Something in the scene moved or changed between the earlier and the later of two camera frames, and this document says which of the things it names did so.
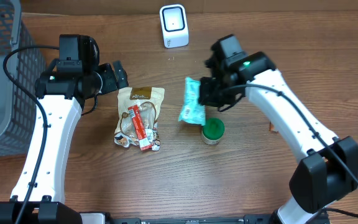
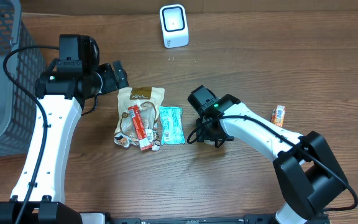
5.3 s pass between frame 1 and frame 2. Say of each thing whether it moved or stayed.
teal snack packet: moved
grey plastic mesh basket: stayed
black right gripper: moved
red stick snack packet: stayed
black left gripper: stayed
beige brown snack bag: stayed
